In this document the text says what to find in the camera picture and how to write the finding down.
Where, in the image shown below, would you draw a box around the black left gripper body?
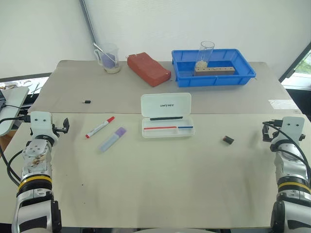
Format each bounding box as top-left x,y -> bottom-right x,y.
51,122 -> 65,134

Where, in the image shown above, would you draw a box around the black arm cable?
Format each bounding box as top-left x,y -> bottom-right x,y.
0,103 -> 32,185
263,120 -> 308,164

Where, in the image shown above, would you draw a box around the purple capped highlighter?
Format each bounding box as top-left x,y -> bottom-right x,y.
97,126 -> 128,153

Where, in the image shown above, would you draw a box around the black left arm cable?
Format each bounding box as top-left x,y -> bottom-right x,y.
0,103 -> 32,185

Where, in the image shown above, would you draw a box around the white translucent pencil case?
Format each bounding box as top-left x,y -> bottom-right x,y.
140,92 -> 196,139

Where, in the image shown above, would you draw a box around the grey side tray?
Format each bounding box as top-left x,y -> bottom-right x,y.
0,86 -> 30,137

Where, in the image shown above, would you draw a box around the metal tweezers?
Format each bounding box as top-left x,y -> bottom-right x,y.
30,82 -> 42,98

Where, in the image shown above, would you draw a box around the red capped white marker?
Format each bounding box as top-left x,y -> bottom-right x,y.
85,116 -> 116,140

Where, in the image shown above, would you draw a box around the red pen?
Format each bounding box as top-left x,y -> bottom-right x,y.
143,125 -> 178,130

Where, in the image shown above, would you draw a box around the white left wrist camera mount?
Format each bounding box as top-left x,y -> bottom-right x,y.
29,111 -> 59,144

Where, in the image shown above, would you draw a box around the grey metal pole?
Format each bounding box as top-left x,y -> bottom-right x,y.
78,0 -> 101,52

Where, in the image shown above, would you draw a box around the red brick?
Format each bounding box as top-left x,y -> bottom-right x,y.
126,51 -> 172,88

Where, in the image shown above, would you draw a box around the black pen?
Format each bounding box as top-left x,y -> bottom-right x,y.
149,116 -> 184,121

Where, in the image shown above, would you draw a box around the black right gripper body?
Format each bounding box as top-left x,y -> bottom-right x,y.
266,126 -> 280,143

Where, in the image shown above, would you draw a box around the clear plastic measuring beaker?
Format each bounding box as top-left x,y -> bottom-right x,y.
93,43 -> 121,74

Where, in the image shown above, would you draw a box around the blue plastic bin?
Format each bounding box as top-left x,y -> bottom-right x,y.
171,48 -> 258,88

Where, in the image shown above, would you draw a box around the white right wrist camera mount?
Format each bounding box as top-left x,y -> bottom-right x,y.
278,116 -> 306,144

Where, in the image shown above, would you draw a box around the metal stirring rod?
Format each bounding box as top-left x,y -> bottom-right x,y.
93,42 -> 116,62

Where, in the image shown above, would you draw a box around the wooden block with holes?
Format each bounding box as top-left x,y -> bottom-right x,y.
193,66 -> 236,77

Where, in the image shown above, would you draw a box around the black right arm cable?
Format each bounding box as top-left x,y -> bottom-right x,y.
263,120 -> 308,164

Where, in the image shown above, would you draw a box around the dark window frame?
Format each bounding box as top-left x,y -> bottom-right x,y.
278,41 -> 311,83

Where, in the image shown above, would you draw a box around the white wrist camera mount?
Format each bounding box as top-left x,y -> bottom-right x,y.
278,116 -> 306,144
29,111 -> 59,144

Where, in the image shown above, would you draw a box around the clear glass cylinder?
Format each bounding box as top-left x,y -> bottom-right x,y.
196,40 -> 216,71

